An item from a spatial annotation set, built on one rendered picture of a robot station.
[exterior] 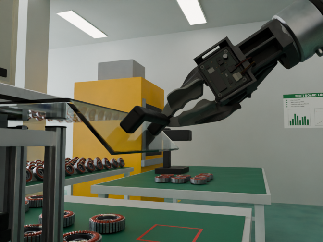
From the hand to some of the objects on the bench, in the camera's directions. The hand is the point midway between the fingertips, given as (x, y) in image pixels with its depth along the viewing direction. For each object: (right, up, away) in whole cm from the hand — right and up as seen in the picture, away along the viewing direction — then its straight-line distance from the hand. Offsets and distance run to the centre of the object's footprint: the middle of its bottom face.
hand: (168, 119), depth 45 cm
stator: (-22, -33, +24) cm, 46 cm away
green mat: (-24, -35, +45) cm, 62 cm away
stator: (-18, -34, +43) cm, 58 cm away
